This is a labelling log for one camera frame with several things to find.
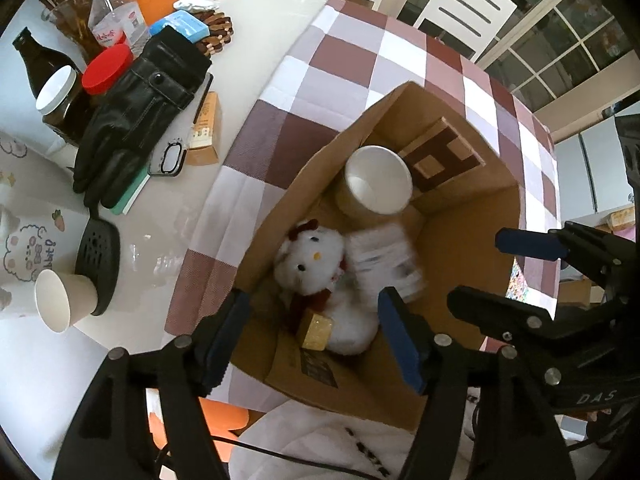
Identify vase with dried plants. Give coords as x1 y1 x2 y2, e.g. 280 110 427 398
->
37 0 101 61

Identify brown cardboard box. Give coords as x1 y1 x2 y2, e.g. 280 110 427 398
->
227 82 526 431

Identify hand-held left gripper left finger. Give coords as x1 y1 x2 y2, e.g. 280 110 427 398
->
52 290 253 480

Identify white lid dark jar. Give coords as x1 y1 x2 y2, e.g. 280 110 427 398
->
35 65 96 143

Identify blue tissue pack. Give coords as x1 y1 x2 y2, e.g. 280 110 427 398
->
148 10 211 43

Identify white cartoon printed container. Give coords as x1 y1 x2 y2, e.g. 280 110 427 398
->
0 130 88 318

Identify white wipes packet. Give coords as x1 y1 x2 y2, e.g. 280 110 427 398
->
347 225 427 303

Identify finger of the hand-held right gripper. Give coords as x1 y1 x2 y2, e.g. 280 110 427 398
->
447 285 567 357
495 222 626 281

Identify red lid jar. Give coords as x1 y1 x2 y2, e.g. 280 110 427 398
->
81 44 133 96

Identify black slotted spatula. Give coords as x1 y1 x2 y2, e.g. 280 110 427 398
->
75 217 122 316

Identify white plush toy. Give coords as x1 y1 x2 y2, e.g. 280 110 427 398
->
272 219 381 356

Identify black cable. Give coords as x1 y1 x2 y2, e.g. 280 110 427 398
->
155 435 401 480

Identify brown glass bottle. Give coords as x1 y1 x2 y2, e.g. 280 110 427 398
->
12 27 83 101

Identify yellow packet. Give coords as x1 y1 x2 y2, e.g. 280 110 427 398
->
607 207 633 233

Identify wooden trivet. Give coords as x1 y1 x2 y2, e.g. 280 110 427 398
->
192 10 233 56

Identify plain cardboard box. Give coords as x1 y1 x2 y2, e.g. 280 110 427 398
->
557 280 596 306

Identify orange cushion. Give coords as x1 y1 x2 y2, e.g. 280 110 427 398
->
145 390 251 461

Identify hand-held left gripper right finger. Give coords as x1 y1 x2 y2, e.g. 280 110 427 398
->
377 285 576 480

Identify person's white fleece garment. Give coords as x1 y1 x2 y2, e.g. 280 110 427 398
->
230 395 481 480

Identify black leather gloves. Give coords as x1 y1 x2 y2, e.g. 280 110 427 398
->
72 27 213 208

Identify clear plastic water bottle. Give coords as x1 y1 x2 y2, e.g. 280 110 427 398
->
87 0 151 53

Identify white paper cup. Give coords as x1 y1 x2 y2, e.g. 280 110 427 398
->
34 269 98 333
334 145 415 218

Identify small gold box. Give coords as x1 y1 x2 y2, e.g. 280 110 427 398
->
295 312 335 352

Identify white cabinet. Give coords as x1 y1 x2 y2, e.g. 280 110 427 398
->
555 120 626 216

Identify small orange box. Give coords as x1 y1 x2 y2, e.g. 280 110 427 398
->
187 91 223 166

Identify brown white checked tablecloth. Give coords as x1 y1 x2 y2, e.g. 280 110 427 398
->
165 0 563 351

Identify green notebook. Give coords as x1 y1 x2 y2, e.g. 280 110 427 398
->
107 165 151 216

